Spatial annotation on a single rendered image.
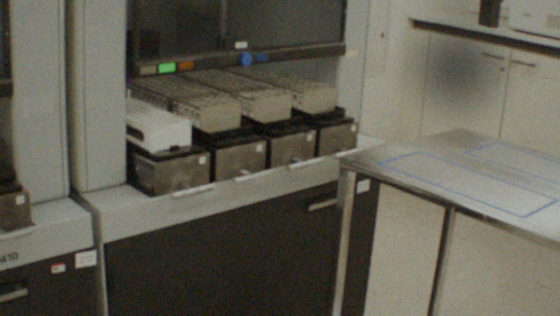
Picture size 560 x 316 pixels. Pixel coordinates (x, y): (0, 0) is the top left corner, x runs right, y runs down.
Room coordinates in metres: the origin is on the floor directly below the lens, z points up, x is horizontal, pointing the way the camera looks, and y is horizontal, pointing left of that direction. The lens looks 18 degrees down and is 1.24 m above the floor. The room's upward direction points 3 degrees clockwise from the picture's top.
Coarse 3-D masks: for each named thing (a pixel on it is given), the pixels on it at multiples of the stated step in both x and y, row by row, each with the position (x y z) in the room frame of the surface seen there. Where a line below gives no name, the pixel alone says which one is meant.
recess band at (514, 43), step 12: (420, 24) 3.72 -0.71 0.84; (432, 24) 3.66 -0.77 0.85; (468, 36) 3.48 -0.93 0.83; (480, 36) 3.43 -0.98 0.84; (492, 36) 3.37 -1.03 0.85; (504, 36) 3.32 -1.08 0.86; (516, 48) 3.26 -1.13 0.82; (528, 48) 3.22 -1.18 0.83; (540, 48) 3.17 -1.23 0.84; (552, 48) 3.12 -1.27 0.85
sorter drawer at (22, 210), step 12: (12, 180) 1.07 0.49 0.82; (0, 192) 1.02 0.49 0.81; (12, 192) 1.03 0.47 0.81; (24, 192) 1.04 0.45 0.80; (0, 204) 1.01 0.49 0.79; (12, 204) 1.02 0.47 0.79; (24, 204) 1.04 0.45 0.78; (0, 216) 1.01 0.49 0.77; (12, 216) 1.02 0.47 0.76; (24, 216) 1.04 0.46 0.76; (0, 228) 0.99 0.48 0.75; (12, 228) 1.02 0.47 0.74; (24, 228) 1.00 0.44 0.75; (0, 240) 0.96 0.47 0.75
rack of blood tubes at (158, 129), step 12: (132, 108) 1.43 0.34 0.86; (144, 108) 1.43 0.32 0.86; (156, 108) 1.43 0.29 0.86; (132, 120) 1.33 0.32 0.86; (144, 120) 1.33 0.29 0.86; (156, 120) 1.34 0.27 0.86; (168, 120) 1.35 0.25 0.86; (180, 120) 1.35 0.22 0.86; (132, 132) 1.43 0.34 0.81; (144, 132) 1.29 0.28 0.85; (156, 132) 1.28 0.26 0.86; (168, 132) 1.30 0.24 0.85; (180, 132) 1.32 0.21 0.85; (144, 144) 1.29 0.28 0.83; (156, 144) 1.28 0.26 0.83; (168, 144) 1.30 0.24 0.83; (180, 144) 1.32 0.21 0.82
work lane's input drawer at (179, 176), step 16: (128, 144) 1.33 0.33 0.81; (176, 144) 1.31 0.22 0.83; (192, 144) 1.34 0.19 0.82; (128, 160) 1.31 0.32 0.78; (144, 160) 1.26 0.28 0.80; (160, 160) 1.25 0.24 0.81; (176, 160) 1.27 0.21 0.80; (192, 160) 1.29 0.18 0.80; (208, 160) 1.32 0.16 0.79; (144, 176) 1.26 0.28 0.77; (160, 176) 1.24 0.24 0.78; (176, 176) 1.27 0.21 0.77; (192, 176) 1.29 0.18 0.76; (208, 176) 1.32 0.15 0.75; (160, 192) 1.24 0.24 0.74; (176, 192) 1.22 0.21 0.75; (192, 192) 1.24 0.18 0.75
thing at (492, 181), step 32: (352, 160) 1.29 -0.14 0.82; (384, 160) 1.30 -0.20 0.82; (416, 160) 1.31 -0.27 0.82; (448, 160) 1.33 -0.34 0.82; (480, 160) 1.34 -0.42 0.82; (512, 160) 1.35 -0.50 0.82; (544, 160) 1.37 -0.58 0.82; (352, 192) 1.30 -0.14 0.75; (416, 192) 1.15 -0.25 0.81; (448, 192) 1.13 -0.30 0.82; (480, 192) 1.14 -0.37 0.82; (512, 192) 1.15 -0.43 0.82; (544, 192) 1.16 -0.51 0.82; (448, 224) 1.57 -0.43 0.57; (512, 224) 1.00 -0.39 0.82; (544, 224) 1.00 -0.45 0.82; (448, 256) 1.58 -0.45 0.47
